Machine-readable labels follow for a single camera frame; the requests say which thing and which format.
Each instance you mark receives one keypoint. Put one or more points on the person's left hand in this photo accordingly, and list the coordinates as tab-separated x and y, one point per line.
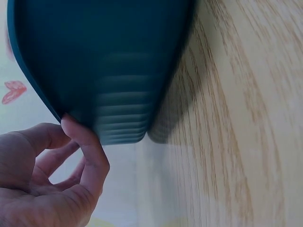
35	203

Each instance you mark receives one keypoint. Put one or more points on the dark teal plastic basin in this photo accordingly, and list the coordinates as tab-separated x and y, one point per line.
94	59

